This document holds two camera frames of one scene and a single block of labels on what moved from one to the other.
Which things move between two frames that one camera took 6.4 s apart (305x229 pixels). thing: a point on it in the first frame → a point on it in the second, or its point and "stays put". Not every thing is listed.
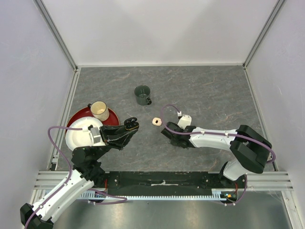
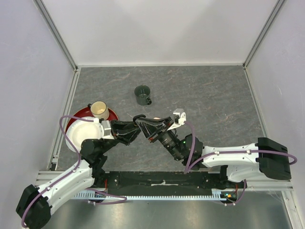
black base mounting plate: [163, 183] stays put
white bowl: [77, 138] stays put
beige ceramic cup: [99, 110] stays put
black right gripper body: [174, 142] → [164, 129]
